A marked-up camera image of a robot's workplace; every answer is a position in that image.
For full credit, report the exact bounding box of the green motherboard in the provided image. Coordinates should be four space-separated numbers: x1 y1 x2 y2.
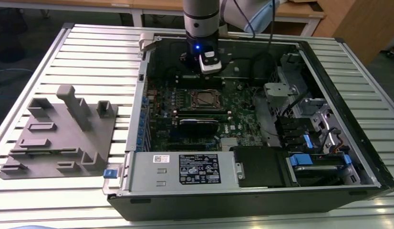
144 71 271 153

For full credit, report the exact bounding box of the black graphics card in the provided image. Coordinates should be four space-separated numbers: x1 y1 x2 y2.
179 118 220 138

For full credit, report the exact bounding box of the silver CPU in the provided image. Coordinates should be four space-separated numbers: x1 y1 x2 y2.
196 93 216 105

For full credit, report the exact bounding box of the black power cable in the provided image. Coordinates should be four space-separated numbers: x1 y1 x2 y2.
284 93 308 119

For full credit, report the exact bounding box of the small silver heat sink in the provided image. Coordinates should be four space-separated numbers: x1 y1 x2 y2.
220 137 242 147

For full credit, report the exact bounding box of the hard disk in blue carrier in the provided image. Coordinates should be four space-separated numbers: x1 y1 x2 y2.
287 154 352 188

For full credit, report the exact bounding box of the grey plastic case latch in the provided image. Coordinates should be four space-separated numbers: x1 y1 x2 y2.
137 32 156 52

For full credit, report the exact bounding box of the CPU socket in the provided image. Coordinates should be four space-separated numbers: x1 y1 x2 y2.
189 89 224 111

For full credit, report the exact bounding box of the silver metal bracket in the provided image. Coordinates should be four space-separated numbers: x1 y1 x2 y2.
264 82 299 99

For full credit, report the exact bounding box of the silver power supply unit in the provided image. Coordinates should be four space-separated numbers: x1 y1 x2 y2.
120 150 243 192

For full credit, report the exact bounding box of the thick black cable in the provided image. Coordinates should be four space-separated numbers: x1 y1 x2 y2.
230 0 279 79

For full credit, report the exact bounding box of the grey parts rack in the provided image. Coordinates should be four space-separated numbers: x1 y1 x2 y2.
0 85 120 180

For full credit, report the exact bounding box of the wooden cabinet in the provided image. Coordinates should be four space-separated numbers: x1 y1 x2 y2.
314 0 394 66

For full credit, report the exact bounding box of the metal socket cover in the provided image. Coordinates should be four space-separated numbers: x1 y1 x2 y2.
192 91 222 109

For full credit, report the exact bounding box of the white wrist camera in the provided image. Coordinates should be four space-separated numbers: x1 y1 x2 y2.
198 49 223 74

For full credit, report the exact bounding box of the coloured wire bundle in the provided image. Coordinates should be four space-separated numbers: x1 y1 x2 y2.
330 140 348 155

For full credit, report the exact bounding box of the light wooden desk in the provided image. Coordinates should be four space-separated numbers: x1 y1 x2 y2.
0 0 143 27
141 0 327 36

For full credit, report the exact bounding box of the green RAM stick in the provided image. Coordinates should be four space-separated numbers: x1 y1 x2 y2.
177 114 232 121

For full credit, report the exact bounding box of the black PC case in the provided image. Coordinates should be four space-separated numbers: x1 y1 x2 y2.
101 32 394 222

